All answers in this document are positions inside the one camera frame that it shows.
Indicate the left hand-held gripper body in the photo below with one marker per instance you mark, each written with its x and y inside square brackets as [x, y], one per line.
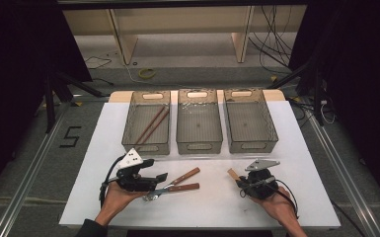
[135, 181]

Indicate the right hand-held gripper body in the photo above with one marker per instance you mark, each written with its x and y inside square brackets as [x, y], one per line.
[261, 184]

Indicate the grey translucent plastic bin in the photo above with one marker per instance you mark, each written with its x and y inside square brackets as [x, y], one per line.
[144, 131]
[250, 123]
[198, 125]

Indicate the person's left hand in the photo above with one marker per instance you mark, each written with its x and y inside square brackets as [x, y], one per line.
[115, 200]

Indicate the person's right hand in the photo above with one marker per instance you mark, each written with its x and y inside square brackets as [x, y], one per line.
[283, 205]

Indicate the white table cover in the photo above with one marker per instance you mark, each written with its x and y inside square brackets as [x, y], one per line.
[210, 210]

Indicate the light wooden table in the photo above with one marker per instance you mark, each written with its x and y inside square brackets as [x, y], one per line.
[121, 96]

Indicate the yellow tape roll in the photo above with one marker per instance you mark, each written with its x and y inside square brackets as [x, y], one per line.
[146, 73]

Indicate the black metal stand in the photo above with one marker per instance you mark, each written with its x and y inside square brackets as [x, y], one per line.
[316, 92]
[51, 98]

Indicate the black curtain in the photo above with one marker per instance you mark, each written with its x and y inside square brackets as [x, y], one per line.
[13, 82]
[362, 82]

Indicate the light wooden shelf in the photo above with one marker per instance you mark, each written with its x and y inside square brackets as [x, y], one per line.
[177, 19]

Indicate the aluminium floor rail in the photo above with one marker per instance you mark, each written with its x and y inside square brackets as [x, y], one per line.
[342, 177]
[26, 177]

